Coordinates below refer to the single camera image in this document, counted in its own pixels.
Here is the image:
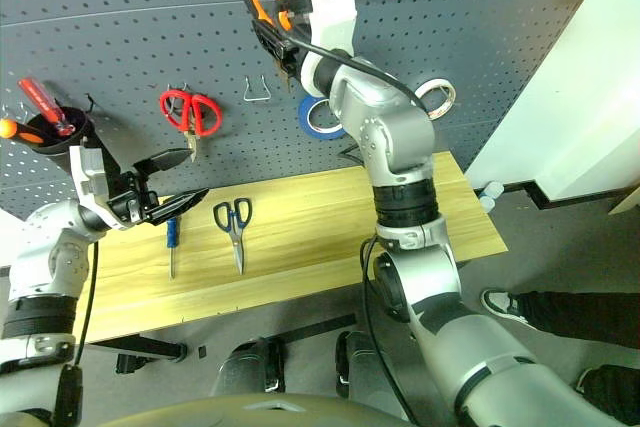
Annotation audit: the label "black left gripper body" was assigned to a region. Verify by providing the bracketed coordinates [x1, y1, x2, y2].
[105, 170, 160, 224]

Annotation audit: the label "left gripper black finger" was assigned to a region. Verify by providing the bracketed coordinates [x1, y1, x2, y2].
[133, 148, 194, 177]
[144, 187, 210, 227]

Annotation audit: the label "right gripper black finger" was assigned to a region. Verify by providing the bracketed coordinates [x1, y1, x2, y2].
[252, 19, 302, 77]

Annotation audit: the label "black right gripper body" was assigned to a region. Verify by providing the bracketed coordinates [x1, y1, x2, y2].
[286, 0, 315, 31]

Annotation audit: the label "blue tape roll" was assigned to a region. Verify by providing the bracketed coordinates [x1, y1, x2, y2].
[298, 95, 348, 140]

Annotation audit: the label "dark grey pegboard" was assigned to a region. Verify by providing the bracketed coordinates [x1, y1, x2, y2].
[0, 0, 601, 229]

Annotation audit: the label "clear tape roll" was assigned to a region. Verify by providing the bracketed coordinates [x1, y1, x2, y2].
[414, 78, 457, 122]

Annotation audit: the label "black and blue scissors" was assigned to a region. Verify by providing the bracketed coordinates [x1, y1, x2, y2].
[212, 197, 253, 277]

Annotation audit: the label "black tool holder cup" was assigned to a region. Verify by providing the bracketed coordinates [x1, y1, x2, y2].
[22, 106, 122, 183]

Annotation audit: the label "orange and black screwdriver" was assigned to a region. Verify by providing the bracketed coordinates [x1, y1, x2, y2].
[0, 117, 45, 145]

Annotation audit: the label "silver and black robot foot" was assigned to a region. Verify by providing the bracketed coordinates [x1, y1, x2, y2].
[334, 330, 402, 399]
[211, 336, 287, 397]

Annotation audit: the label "olive grey robot torso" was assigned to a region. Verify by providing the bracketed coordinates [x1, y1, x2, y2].
[93, 393, 407, 427]

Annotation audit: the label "white cabinet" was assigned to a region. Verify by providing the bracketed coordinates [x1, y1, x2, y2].
[464, 0, 640, 207]

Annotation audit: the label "white and black sneaker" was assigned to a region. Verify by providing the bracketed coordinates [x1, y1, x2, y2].
[480, 288, 532, 327]

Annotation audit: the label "black trouser leg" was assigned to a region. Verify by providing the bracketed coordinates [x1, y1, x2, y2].
[514, 289, 640, 350]
[574, 364, 640, 427]

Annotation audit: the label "blue handled screwdriver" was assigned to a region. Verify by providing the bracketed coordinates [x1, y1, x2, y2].
[165, 217, 180, 281]

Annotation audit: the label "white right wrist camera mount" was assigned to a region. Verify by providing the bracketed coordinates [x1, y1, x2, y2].
[298, 0, 359, 57]

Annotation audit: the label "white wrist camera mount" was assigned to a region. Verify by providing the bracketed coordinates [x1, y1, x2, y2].
[298, 0, 359, 57]
[68, 145, 126, 232]

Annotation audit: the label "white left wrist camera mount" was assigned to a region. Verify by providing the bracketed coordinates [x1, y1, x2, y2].
[68, 145, 126, 232]

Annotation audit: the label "silver wire pegboard hook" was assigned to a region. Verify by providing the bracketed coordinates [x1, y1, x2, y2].
[242, 75, 274, 103]

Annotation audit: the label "red handled scissors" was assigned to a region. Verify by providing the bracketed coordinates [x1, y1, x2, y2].
[158, 89, 223, 164]

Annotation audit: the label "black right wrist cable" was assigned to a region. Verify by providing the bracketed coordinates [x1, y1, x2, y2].
[287, 36, 429, 116]

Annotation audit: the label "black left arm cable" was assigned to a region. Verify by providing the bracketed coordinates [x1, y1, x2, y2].
[52, 241, 99, 427]

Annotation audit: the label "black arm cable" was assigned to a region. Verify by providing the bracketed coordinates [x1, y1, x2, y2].
[52, 241, 99, 427]
[359, 234, 424, 427]

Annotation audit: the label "red handled screwdriver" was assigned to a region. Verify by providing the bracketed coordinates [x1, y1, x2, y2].
[17, 77, 77, 138]

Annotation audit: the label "black table frame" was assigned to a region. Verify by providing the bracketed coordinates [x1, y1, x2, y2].
[91, 313, 358, 376]

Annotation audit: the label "black right upper arm cable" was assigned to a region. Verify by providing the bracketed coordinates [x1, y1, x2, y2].
[359, 234, 424, 427]

